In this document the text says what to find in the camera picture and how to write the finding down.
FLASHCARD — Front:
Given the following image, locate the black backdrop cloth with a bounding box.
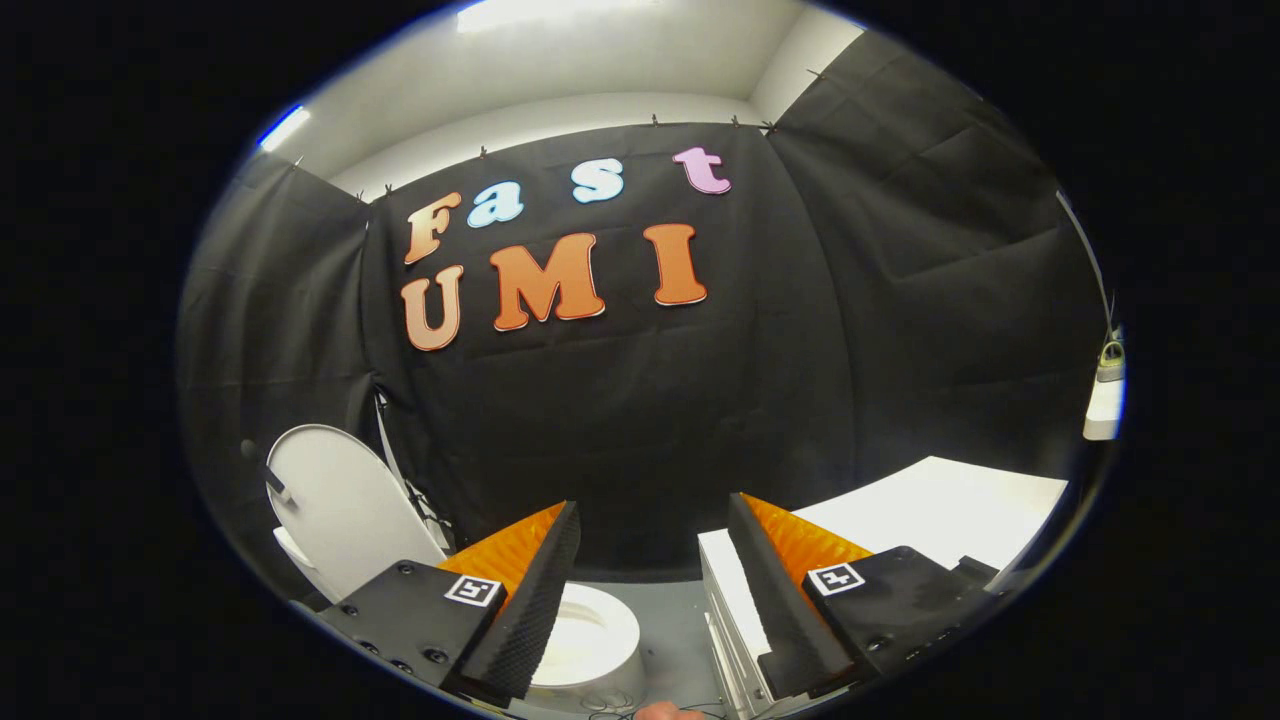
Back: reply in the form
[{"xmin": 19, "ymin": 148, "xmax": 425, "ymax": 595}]
[{"xmin": 177, "ymin": 30, "xmax": 1113, "ymax": 586}]

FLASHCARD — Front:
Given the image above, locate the small ceiling light panel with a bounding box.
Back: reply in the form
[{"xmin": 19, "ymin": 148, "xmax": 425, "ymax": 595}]
[{"xmin": 257, "ymin": 105, "xmax": 312, "ymax": 154}]

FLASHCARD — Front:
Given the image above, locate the white ceramic toilet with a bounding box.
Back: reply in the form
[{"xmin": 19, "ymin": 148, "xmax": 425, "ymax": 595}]
[{"xmin": 270, "ymin": 525, "xmax": 648, "ymax": 713}]

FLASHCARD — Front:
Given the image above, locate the black wall cable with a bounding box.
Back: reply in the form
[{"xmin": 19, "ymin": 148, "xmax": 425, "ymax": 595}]
[{"xmin": 404, "ymin": 480, "xmax": 453, "ymax": 548}]

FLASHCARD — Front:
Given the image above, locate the white drawer cabinet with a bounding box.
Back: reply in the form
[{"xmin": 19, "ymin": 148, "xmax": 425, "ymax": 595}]
[{"xmin": 697, "ymin": 456, "xmax": 1070, "ymax": 717}]

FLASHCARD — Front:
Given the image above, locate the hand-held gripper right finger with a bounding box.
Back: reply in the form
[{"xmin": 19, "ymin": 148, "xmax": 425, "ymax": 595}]
[{"xmin": 727, "ymin": 492, "xmax": 1002, "ymax": 701}]

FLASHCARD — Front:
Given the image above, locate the white strap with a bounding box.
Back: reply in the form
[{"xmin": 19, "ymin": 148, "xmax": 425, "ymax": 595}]
[{"xmin": 374, "ymin": 392, "xmax": 443, "ymax": 543}]

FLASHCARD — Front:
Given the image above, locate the large ceiling light panel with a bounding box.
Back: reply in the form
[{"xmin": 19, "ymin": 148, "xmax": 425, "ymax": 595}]
[{"xmin": 457, "ymin": 0, "xmax": 663, "ymax": 34}]

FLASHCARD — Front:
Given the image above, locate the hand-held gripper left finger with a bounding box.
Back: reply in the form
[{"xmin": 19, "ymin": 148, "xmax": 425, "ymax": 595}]
[{"xmin": 315, "ymin": 500, "xmax": 583, "ymax": 706}]

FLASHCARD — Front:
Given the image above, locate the white wall shelf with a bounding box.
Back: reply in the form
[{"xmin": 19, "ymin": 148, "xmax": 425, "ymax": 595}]
[{"xmin": 1083, "ymin": 378, "xmax": 1127, "ymax": 442}]

